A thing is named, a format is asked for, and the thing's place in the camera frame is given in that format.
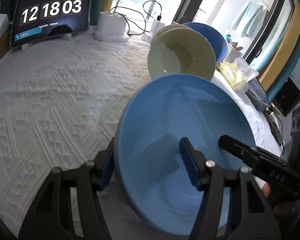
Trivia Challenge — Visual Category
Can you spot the white textured tablecloth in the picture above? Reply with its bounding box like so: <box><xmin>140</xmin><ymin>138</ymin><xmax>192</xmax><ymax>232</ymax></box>
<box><xmin>0</xmin><ymin>27</ymin><xmax>285</xmax><ymax>240</ymax></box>

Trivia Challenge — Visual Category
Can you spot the light blue hanging garment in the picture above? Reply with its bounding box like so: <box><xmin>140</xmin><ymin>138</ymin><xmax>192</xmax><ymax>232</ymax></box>
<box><xmin>231</xmin><ymin>1</ymin><xmax>268</xmax><ymax>39</ymax></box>

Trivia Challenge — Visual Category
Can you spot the cream bowl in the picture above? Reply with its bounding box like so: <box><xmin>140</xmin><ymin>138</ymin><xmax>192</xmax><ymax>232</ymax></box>
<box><xmin>147</xmin><ymin>26</ymin><xmax>215</xmax><ymax>82</ymax></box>

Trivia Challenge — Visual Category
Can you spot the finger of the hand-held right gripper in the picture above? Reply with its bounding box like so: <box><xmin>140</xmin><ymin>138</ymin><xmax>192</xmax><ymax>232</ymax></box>
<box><xmin>219</xmin><ymin>135</ymin><xmax>263</xmax><ymax>168</ymax></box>

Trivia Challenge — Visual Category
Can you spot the white charger plug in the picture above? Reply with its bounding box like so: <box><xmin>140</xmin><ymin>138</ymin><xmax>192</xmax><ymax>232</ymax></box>
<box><xmin>151</xmin><ymin>19</ymin><xmax>165</xmax><ymax>34</ymax></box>

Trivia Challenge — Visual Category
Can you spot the black monitor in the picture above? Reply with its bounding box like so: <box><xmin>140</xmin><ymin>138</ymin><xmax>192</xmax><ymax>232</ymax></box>
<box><xmin>271</xmin><ymin>77</ymin><xmax>300</xmax><ymax>117</ymax></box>

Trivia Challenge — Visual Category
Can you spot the person's right hand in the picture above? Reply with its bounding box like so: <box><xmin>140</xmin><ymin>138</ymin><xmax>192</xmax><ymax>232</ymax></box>
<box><xmin>261</xmin><ymin>182</ymin><xmax>274</xmax><ymax>198</ymax></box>

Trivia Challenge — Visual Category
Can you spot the black cable over cloth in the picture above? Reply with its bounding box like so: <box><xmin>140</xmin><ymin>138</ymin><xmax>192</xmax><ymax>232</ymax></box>
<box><xmin>264</xmin><ymin>85</ymin><xmax>286</xmax><ymax>153</ymax></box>

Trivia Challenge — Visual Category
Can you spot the yellow tissue pack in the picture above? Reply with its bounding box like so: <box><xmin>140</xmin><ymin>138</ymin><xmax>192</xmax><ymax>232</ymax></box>
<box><xmin>219</xmin><ymin>56</ymin><xmax>259</xmax><ymax>93</ymax></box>

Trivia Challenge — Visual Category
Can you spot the blue plate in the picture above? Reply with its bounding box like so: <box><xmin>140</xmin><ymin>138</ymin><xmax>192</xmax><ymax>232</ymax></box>
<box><xmin>115</xmin><ymin>74</ymin><xmax>257</xmax><ymax>230</ymax></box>

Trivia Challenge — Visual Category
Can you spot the flat black device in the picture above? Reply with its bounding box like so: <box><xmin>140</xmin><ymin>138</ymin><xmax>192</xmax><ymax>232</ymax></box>
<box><xmin>268</xmin><ymin>110</ymin><xmax>283</xmax><ymax>143</ymax></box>

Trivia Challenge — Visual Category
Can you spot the black window frame post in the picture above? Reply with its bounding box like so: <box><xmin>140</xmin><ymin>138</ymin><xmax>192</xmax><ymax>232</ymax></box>
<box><xmin>174</xmin><ymin>0</ymin><xmax>213</xmax><ymax>28</ymax></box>

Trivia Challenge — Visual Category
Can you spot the white tablet stand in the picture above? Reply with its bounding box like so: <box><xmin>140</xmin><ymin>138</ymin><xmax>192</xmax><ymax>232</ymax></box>
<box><xmin>21</xmin><ymin>31</ymin><xmax>73</xmax><ymax>52</ymax></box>

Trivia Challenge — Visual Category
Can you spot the black lamp cable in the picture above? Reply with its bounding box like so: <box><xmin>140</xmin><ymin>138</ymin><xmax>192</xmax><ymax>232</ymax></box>
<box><xmin>110</xmin><ymin>6</ymin><xmax>151</xmax><ymax>36</ymax></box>

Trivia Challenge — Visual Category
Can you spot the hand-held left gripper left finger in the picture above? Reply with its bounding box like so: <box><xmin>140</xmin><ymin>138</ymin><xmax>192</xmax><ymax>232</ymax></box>
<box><xmin>19</xmin><ymin>137</ymin><xmax>117</xmax><ymax>240</ymax></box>

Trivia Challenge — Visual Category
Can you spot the black tablet with clock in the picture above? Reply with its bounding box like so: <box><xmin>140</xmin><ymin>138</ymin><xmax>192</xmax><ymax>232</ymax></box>
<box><xmin>10</xmin><ymin>0</ymin><xmax>93</xmax><ymax>48</ymax></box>

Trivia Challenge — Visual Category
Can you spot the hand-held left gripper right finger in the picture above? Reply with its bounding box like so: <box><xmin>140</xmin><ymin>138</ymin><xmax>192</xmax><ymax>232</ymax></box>
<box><xmin>179</xmin><ymin>137</ymin><xmax>282</xmax><ymax>240</ymax></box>

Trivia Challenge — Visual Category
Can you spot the white plastic basket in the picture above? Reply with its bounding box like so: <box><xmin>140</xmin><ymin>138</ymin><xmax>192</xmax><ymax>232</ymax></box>
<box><xmin>225</xmin><ymin>44</ymin><xmax>243</xmax><ymax>63</ymax></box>

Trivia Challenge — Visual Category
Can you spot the black looped charger cable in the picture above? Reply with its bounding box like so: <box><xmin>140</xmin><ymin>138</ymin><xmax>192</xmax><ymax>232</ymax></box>
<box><xmin>142</xmin><ymin>0</ymin><xmax>163</xmax><ymax>21</ymax></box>

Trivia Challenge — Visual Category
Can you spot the white desk lamp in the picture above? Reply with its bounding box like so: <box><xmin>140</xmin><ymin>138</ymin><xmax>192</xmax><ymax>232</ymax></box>
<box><xmin>94</xmin><ymin>0</ymin><xmax>129</xmax><ymax>43</ymax></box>

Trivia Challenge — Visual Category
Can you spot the large blue bowl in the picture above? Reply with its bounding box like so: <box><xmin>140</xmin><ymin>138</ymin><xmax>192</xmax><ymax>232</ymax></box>
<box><xmin>182</xmin><ymin>22</ymin><xmax>227</xmax><ymax>65</ymax></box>

